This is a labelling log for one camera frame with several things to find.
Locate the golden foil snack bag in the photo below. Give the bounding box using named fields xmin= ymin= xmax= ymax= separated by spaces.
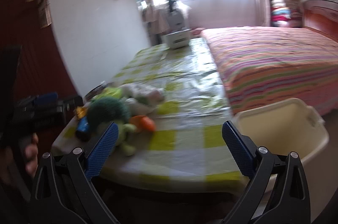
xmin=74 ymin=106 xmax=88 ymax=120

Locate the blue snack packet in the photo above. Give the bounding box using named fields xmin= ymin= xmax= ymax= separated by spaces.
xmin=75 ymin=116 xmax=91 ymax=142

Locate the orange snack wrapper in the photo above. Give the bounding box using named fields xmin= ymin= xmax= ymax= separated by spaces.
xmin=129 ymin=115 xmax=156 ymax=133

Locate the cream plastic trash bin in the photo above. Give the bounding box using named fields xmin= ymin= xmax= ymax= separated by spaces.
xmin=233 ymin=97 xmax=330 ymax=195

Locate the person's left hand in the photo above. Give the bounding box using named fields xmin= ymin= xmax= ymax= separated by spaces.
xmin=25 ymin=134 xmax=38 ymax=178

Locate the dark green crocheted toy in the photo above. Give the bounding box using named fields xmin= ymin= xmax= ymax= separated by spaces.
xmin=86 ymin=97 xmax=131 ymax=130

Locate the green checkered tablecloth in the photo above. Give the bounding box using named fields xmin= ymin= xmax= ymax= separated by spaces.
xmin=51 ymin=37 xmax=251 ymax=193

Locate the striped pink bed sheet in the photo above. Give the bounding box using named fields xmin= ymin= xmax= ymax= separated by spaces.
xmin=201 ymin=27 xmax=337 ymax=115

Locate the white box on table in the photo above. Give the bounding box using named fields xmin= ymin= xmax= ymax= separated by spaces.
xmin=161 ymin=29 xmax=191 ymax=50

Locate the white washing machine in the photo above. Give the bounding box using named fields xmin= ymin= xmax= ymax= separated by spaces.
xmin=158 ymin=0 xmax=191 ymax=34

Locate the pink curtain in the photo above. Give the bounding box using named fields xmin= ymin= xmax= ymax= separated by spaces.
xmin=256 ymin=0 xmax=271 ymax=27

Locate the stack of folded quilts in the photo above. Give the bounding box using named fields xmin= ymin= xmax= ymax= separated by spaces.
xmin=270 ymin=0 xmax=303 ymax=28

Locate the red wooden headboard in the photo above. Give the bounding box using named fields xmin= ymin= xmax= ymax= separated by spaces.
xmin=303 ymin=0 xmax=338 ymax=42

